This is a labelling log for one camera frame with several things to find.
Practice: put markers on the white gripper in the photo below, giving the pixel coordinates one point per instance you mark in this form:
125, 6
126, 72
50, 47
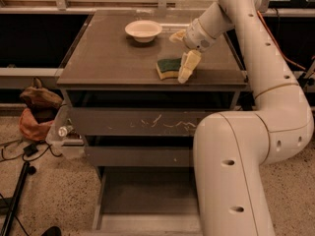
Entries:
196, 36

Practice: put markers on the green yellow sponge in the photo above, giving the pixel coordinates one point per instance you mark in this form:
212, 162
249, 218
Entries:
168, 68

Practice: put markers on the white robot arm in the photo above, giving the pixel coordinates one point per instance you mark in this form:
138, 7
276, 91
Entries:
229, 147

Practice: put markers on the grey drawer cabinet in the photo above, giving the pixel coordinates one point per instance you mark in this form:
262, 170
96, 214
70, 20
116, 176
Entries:
107, 58

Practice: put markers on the grey top drawer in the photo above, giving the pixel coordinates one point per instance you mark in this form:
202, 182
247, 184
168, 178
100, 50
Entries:
144, 112

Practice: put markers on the grey drawer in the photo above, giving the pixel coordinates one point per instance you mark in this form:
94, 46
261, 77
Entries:
147, 201
144, 112
143, 151

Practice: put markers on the grey middle drawer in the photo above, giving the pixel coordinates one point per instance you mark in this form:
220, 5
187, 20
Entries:
143, 151

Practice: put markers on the grey bottom drawer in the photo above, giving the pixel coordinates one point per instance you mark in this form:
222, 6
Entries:
147, 201

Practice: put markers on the white bowl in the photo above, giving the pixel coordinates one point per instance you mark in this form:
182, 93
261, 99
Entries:
143, 31

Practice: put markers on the plastic bottle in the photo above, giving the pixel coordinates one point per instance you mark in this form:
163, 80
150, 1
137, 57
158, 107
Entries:
64, 131

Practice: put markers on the brown orange cloth bag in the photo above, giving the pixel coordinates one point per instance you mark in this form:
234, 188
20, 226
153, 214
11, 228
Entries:
42, 106

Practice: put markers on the black power adapter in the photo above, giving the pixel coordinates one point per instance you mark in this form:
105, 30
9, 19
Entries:
30, 150

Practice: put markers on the black stand leg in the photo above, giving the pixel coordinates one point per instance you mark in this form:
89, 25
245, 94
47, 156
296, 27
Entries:
12, 206

